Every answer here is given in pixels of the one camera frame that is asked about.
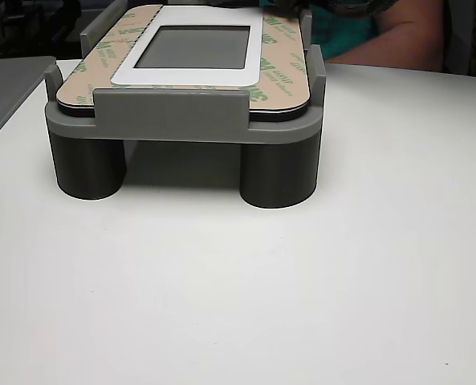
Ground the tan printed adhesive liner film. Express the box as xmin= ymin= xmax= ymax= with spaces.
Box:
xmin=55 ymin=5 xmax=311 ymax=111

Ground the bare person forearm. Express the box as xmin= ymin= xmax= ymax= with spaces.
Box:
xmin=324 ymin=10 xmax=456 ymax=76

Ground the grey printed fixture stand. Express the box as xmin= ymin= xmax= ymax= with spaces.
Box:
xmin=44 ymin=0 xmax=328 ymax=209

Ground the white bezel display panel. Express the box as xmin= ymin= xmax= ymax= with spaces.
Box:
xmin=55 ymin=5 xmax=311 ymax=120

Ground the teal shirt torso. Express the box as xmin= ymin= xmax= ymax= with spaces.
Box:
xmin=308 ymin=0 xmax=380 ymax=60

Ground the grey flat mat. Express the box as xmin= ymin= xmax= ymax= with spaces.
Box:
xmin=0 ymin=55 xmax=59 ymax=155

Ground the dark patterned garment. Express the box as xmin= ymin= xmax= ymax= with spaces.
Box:
xmin=261 ymin=0 xmax=476 ymax=79

